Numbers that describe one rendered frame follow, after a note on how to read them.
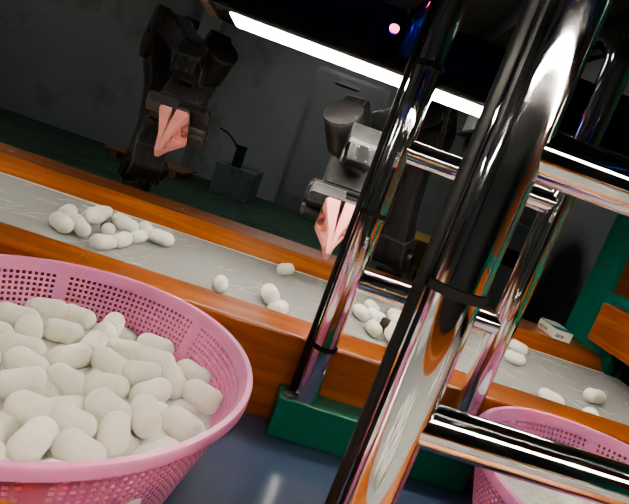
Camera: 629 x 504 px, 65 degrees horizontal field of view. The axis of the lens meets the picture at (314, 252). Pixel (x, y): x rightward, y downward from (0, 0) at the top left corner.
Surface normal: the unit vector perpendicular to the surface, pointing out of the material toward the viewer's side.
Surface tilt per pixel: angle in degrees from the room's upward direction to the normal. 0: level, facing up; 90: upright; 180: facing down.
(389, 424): 90
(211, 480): 0
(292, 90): 90
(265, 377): 90
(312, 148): 90
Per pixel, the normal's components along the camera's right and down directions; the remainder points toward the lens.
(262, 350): 0.02, 0.20
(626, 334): -0.94, -0.32
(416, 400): -0.19, 0.13
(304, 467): 0.33, -0.93
